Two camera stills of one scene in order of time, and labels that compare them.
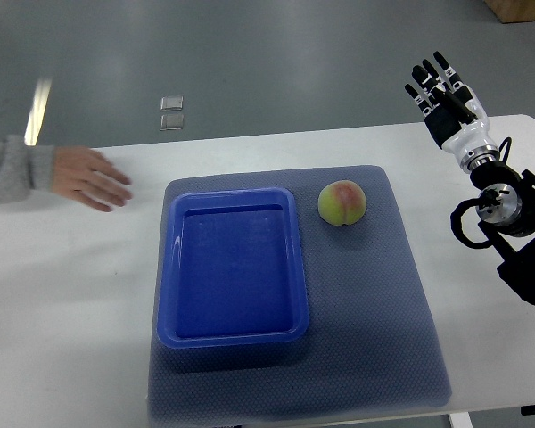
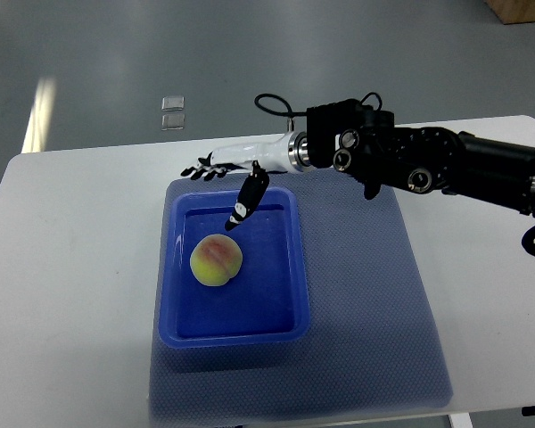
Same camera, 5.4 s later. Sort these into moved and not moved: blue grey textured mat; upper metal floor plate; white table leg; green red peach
Moved: green red peach
Not moved: white table leg; blue grey textured mat; upper metal floor plate
